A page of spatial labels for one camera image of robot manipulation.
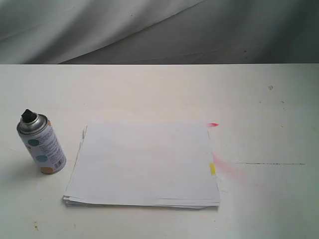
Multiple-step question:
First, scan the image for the white spray paint can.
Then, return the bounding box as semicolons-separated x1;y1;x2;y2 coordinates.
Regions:
16;109;66;175

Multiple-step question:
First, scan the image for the white paper stack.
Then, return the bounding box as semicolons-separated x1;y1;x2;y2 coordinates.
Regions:
63;122;220;209

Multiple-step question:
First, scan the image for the white backdrop cloth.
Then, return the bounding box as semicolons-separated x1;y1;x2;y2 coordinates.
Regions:
0;0;319;64

